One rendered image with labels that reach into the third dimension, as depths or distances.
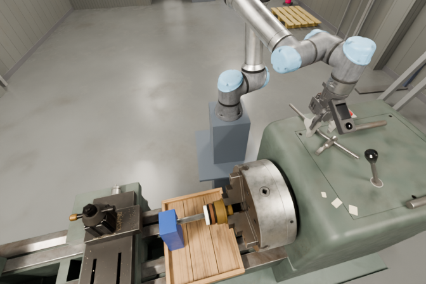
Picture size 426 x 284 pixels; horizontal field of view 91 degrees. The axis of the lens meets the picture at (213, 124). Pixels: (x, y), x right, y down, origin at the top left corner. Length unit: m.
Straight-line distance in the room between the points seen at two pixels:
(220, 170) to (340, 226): 0.77
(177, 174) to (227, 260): 1.34
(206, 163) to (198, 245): 0.51
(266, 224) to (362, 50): 0.56
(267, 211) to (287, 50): 0.48
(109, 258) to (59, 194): 1.63
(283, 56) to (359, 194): 0.49
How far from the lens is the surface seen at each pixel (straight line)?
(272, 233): 0.77
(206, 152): 1.40
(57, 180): 2.67
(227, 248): 1.02
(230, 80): 0.98
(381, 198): 0.85
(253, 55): 1.01
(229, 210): 0.83
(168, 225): 0.83
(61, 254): 1.23
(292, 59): 0.63
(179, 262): 1.02
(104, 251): 1.03
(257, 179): 0.75
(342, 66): 0.70
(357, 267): 1.55
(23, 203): 2.72
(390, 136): 1.05
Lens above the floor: 1.88
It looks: 47 degrees down
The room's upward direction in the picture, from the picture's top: 1 degrees counter-clockwise
